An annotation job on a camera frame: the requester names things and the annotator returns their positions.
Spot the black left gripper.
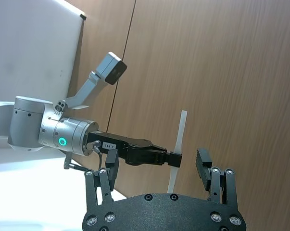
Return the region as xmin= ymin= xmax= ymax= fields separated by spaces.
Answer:
xmin=86 ymin=130 xmax=183 ymax=168

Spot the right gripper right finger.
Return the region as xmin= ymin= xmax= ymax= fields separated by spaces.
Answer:
xmin=195 ymin=148 xmax=240 ymax=213

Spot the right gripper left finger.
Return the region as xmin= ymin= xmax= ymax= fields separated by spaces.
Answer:
xmin=84 ymin=149 xmax=119 ymax=213

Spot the white board panel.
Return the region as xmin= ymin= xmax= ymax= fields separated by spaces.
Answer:
xmin=0 ymin=0 xmax=87 ymax=102

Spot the thin dark cable silver plug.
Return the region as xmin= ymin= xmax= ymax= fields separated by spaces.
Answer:
xmin=63 ymin=140 xmax=105 ymax=173

